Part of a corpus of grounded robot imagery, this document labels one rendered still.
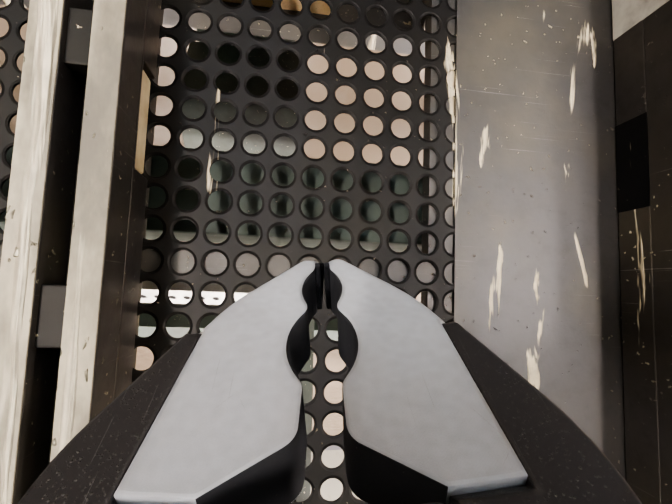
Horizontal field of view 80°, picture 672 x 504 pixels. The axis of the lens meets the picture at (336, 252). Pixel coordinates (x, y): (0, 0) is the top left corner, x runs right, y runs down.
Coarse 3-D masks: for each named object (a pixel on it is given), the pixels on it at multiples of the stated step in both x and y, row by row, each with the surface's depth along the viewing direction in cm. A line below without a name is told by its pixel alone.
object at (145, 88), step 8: (144, 72) 32; (144, 80) 32; (144, 88) 32; (144, 96) 32; (144, 104) 32; (144, 112) 32; (144, 120) 32; (144, 128) 32; (144, 136) 32; (144, 144) 32; (136, 152) 31; (144, 152) 33; (136, 160) 31; (136, 168) 31
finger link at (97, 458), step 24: (192, 336) 9; (168, 360) 9; (144, 384) 8; (168, 384) 8; (120, 408) 8; (144, 408) 7; (96, 432) 7; (120, 432) 7; (144, 432) 7; (72, 456) 7; (96, 456) 7; (120, 456) 7; (48, 480) 6; (72, 480) 6; (96, 480) 6; (120, 480) 6
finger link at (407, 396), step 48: (336, 288) 12; (384, 288) 11; (384, 336) 9; (432, 336) 9; (384, 384) 8; (432, 384) 8; (384, 432) 7; (432, 432) 7; (480, 432) 7; (384, 480) 7; (432, 480) 6; (480, 480) 6
